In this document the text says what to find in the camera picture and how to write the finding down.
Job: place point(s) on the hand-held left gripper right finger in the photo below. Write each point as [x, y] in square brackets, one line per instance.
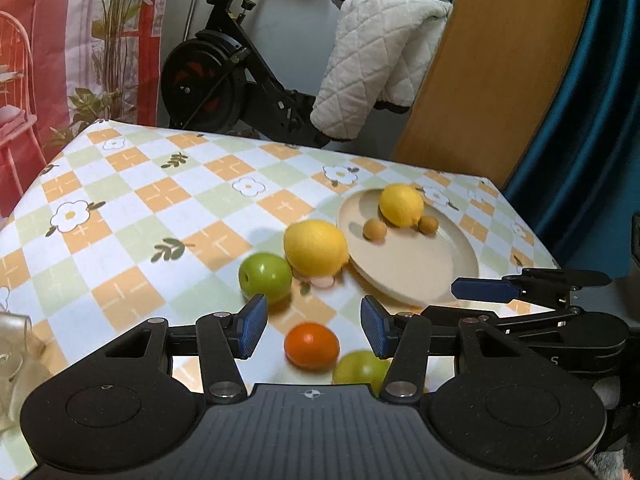
[375, 327]

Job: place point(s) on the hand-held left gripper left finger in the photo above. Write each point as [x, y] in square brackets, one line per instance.
[252, 325]

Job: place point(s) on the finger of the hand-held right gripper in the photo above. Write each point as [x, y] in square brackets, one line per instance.
[480, 288]
[525, 319]

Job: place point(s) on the green round fruit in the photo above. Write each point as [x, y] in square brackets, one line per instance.
[361, 367]
[265, 275]

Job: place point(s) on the small orange tangerine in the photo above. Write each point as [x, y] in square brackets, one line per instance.
[311, 344]

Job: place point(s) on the beige round plate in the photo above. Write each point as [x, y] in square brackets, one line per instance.
[420, 265]

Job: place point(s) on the small tan longan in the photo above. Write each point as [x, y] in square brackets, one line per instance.
[427, 224]
[374, 230]

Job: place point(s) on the large yellow lemon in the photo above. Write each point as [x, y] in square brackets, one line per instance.
[316, 247]

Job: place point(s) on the checkered floral tablecloth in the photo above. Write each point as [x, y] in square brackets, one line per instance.
[150, 210]

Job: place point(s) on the blue curtain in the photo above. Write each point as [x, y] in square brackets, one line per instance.
[590, 110]

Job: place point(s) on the wooden board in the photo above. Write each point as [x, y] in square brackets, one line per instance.
[500, 60]

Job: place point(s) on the translucent glass object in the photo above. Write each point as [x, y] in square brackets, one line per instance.
[20, 360]

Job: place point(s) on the black exercise bike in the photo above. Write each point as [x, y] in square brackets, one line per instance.
[210, 80]

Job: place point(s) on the white quilted blanket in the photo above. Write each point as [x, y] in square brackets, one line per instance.
[370, 60]

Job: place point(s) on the printed red backdrop cloth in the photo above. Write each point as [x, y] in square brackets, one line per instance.
[60, 35]

